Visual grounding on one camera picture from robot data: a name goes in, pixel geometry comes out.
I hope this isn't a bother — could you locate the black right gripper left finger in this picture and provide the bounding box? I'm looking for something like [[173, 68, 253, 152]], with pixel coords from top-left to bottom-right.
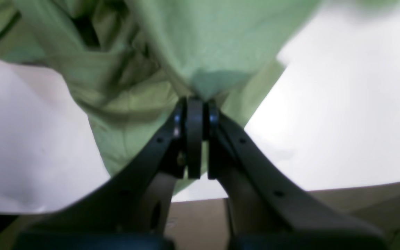
[[13, 98, 204, 250]]

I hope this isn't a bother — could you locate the green t-shirt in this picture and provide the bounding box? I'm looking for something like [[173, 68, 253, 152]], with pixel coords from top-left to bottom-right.
[[0, 0, 320, 176]]

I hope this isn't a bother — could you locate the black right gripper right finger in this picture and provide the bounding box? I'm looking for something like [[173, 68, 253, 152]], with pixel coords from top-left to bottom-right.
[[205, 101, 388, 250]]

